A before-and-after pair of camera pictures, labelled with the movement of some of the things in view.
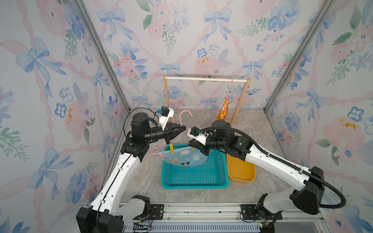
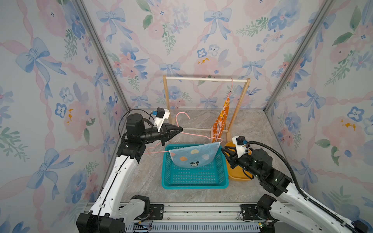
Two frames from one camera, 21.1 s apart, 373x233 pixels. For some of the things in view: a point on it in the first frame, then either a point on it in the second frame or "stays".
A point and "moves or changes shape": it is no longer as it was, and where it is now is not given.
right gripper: x=202 y=147 -> x=233 y=159
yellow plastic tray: x=239 y=171 stays
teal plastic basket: x=211 y=174 stays
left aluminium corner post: x=89 y=20 stays
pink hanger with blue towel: x=164 y=142 -> x=194 y=156
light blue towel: x=184 y=156 moves or changes shape
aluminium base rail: x=151 y=218 stays
